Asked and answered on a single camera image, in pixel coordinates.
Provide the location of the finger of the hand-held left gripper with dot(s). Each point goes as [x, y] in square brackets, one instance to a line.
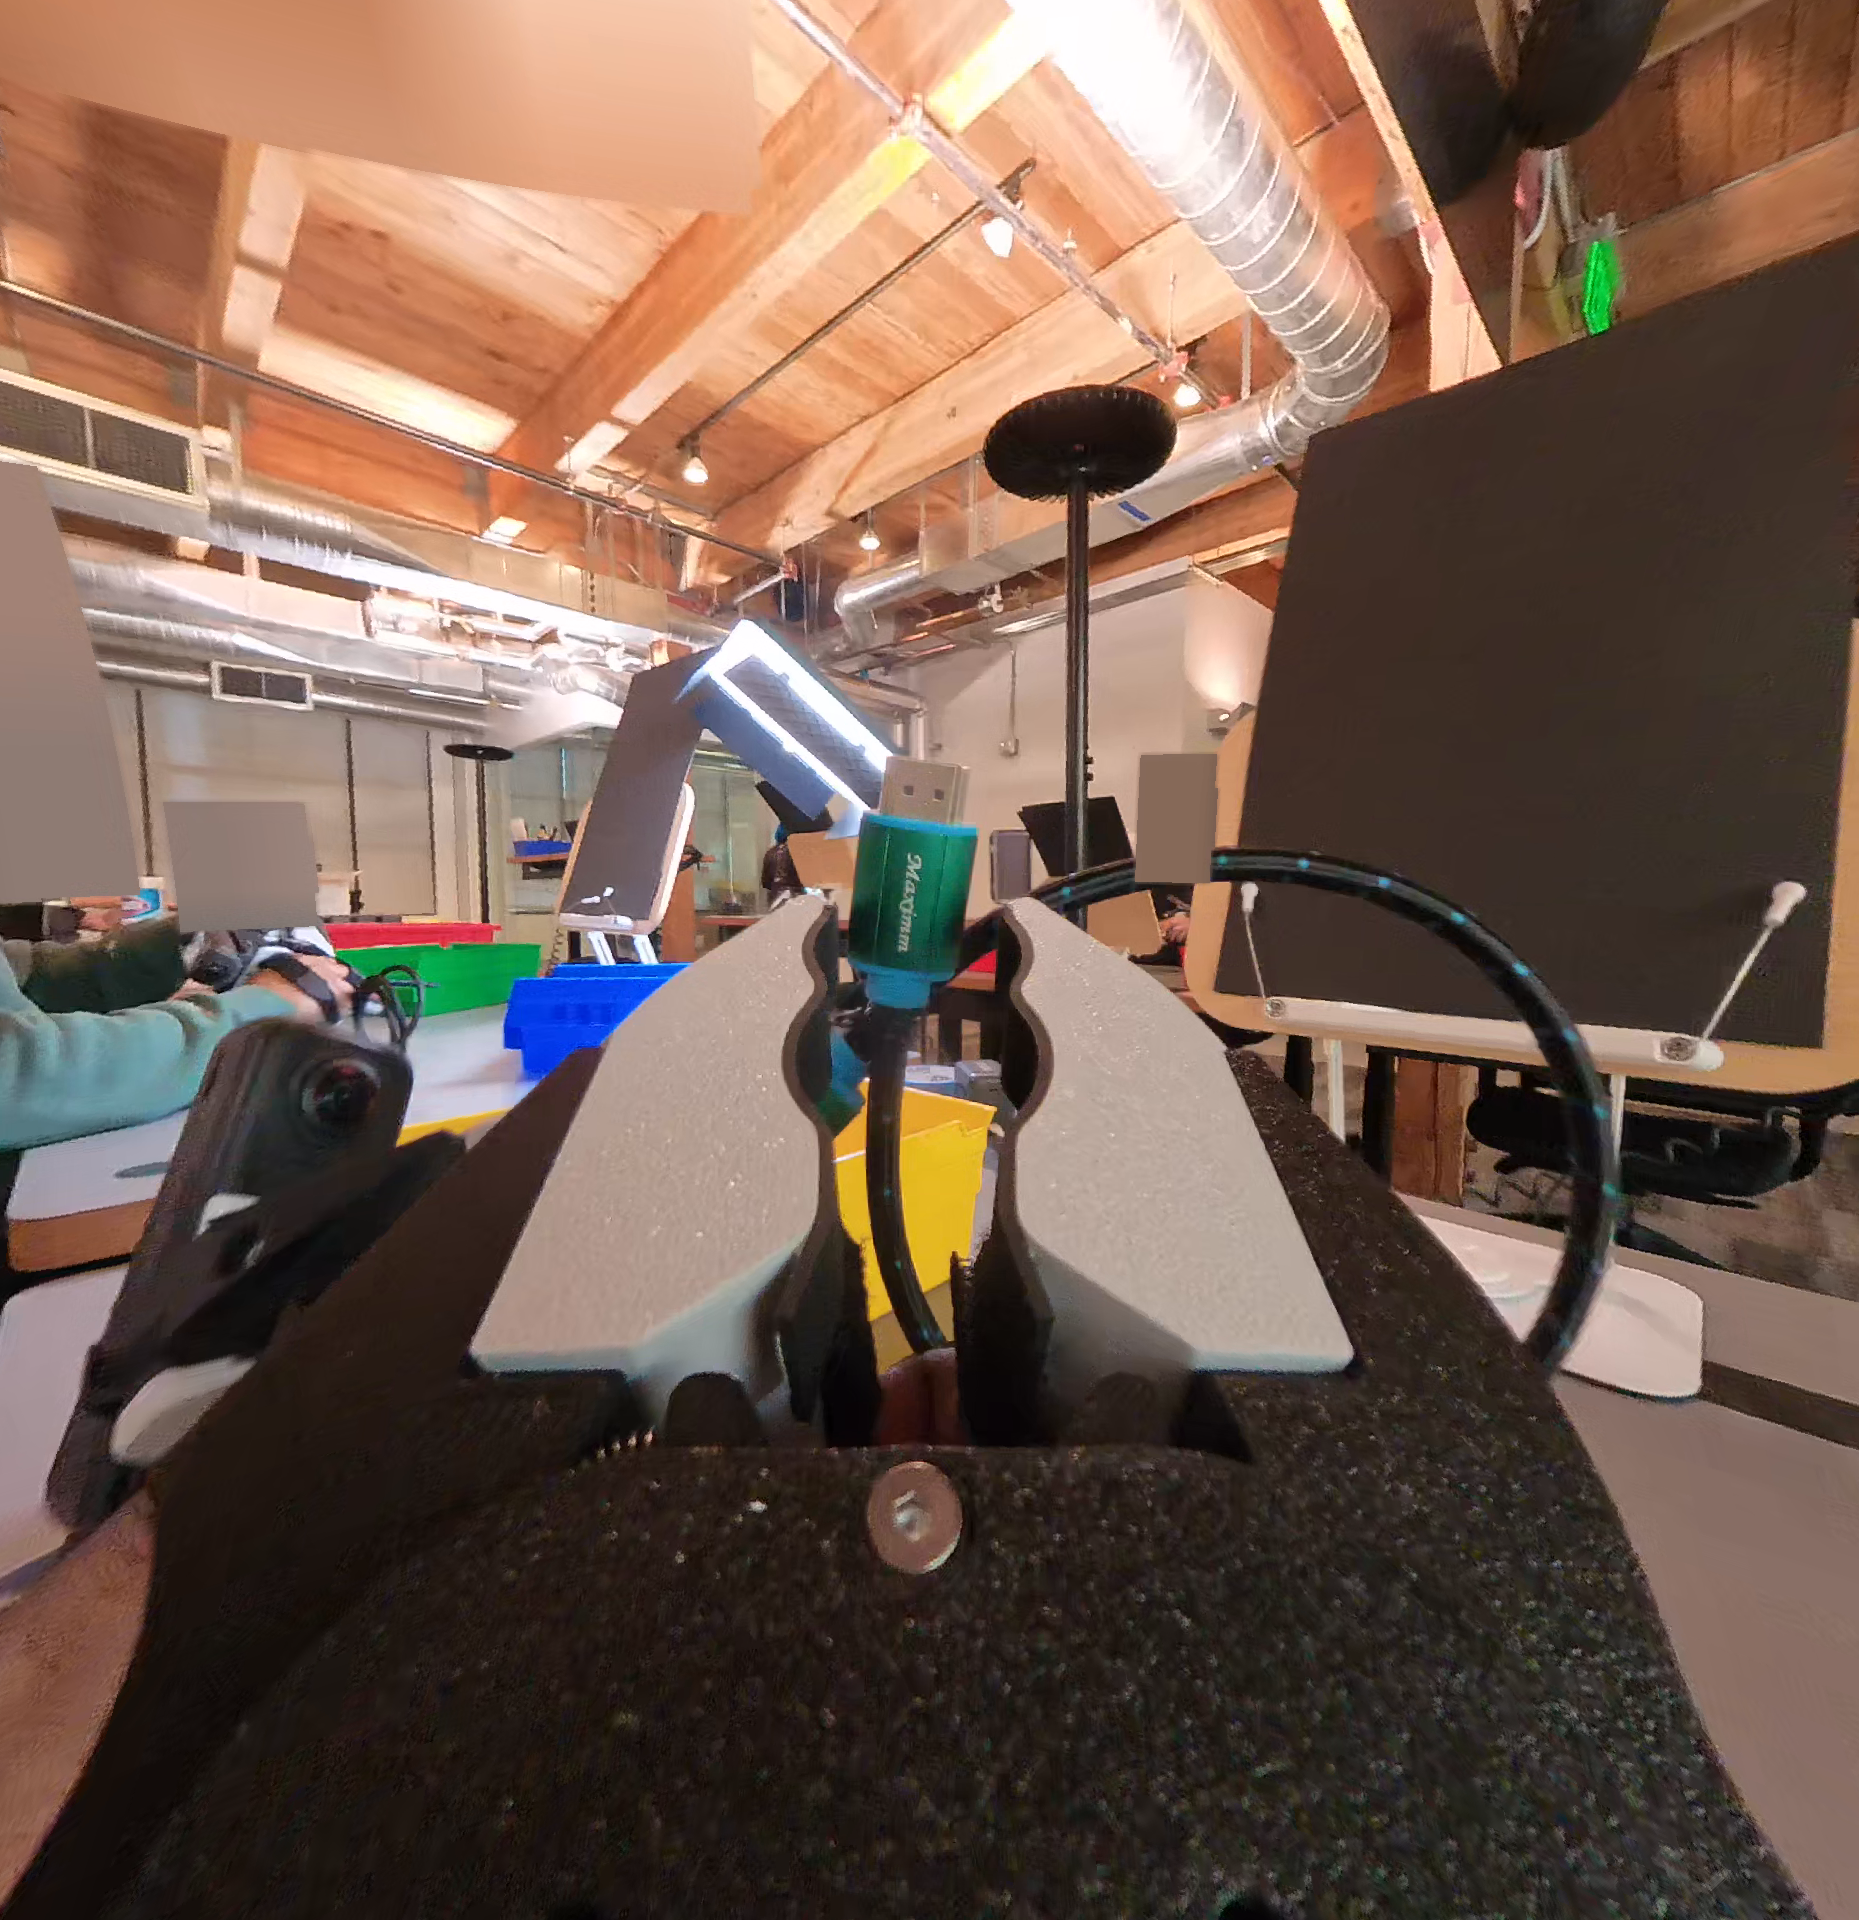
[171, 1404]

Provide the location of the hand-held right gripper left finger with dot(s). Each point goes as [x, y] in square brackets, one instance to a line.
[660, 1186]

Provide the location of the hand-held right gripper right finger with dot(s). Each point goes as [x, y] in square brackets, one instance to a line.
[1169, 1186]

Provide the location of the grey desk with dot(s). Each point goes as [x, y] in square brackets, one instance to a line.
[1769, 1576]
[464, 1066]

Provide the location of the person's left hand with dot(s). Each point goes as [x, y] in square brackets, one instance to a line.
[46, 1695]

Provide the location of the person's right hand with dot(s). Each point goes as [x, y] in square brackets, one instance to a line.
[922, 1404]

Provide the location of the blue plastic bin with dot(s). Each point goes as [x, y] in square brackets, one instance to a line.
[585, 1020]

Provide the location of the green plastic bin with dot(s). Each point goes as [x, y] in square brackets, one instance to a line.
[450, 977]

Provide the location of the red plastic bin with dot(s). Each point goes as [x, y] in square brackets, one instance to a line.
[412, 934]

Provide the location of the grey light panel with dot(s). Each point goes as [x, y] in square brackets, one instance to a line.
[630, 841]

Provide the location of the white air vent grille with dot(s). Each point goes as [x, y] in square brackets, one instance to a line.
[84, 434]
[263, 684]

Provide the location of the studio light panel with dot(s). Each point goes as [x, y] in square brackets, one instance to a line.
[796, 713]

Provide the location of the black office chair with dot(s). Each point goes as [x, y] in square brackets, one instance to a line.
[1666, 1149]

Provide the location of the green exit sign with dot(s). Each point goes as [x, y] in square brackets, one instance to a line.
[1601, 286]

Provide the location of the black round ceiling fixture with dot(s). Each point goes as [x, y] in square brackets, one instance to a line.
[1590, 67]

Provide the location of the silver air duct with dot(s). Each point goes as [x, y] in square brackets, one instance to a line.
[1260, 227]

